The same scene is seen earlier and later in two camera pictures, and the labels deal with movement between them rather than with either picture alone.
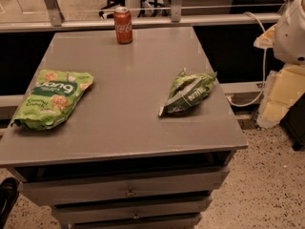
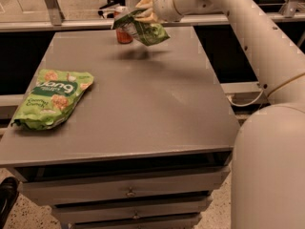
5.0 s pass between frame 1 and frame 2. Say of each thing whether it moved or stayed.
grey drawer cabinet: stayed
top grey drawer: stayed
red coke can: stayed
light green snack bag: stayed
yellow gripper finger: moved
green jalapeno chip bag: moved
